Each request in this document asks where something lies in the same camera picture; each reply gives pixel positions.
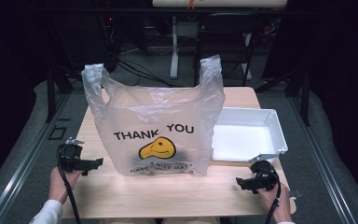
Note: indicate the white plastic tray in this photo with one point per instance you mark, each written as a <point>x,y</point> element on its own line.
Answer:
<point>245,140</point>

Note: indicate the person's right hand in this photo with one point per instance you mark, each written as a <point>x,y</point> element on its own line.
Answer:
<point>281,202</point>

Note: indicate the black folding chair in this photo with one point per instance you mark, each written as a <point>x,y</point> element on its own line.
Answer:
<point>230,40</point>

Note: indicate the person's left hand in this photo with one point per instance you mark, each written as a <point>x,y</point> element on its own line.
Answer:
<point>59,186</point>

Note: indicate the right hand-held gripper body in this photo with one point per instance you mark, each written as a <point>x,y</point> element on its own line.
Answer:
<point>265,172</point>

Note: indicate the black metal frame post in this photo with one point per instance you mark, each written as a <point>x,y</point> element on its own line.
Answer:
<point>50,96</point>

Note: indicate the grey tape piece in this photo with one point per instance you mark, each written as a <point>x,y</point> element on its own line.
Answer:
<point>296,193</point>

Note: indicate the white background desk top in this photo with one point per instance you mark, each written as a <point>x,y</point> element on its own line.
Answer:
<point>230,2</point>

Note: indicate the silver metal floor rail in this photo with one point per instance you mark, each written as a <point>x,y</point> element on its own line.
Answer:
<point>323,161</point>
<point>24,155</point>

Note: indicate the white metal desk leg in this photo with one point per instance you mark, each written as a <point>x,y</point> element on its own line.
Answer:
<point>247,71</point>
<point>174,46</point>

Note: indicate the black floor tape outline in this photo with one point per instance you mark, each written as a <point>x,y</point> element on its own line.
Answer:
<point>57,132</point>

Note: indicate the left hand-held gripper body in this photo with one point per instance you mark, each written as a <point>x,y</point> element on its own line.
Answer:
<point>71,155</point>

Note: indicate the translucent printed plastic bag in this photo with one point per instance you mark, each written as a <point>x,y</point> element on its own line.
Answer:
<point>167,112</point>

